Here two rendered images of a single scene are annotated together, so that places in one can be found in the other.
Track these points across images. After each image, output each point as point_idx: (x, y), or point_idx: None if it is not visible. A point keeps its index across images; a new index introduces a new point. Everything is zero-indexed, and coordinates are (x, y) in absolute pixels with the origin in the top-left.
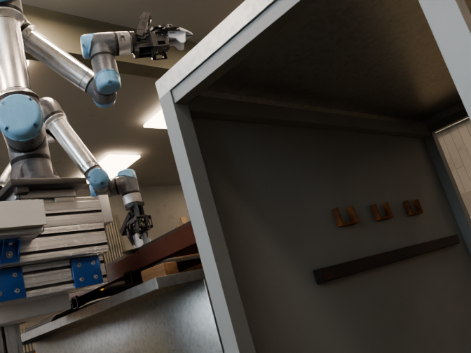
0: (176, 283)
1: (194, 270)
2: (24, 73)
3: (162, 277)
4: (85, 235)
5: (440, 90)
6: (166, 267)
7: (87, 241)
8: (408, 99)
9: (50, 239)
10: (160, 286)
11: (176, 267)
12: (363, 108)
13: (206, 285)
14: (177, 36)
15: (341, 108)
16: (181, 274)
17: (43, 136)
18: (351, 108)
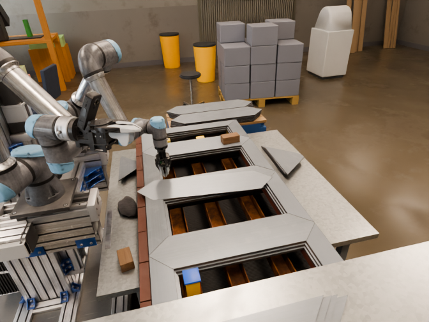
0: (113, 297)
1: (129, 289)
2: None
3: (101, 296)
4: (76, 230)
5: (409, 320)
6: (122, 267)
7: (78, 234)
8: (364, 297)
9: (51, 235)
10: (100, 299)
11: (132, 264)
12: (298, 280)
13: (138, 295)
14: (119, 137)
15: (262, 283)
16: (117, 292)
17: (28, 184)
18: (278, 282)
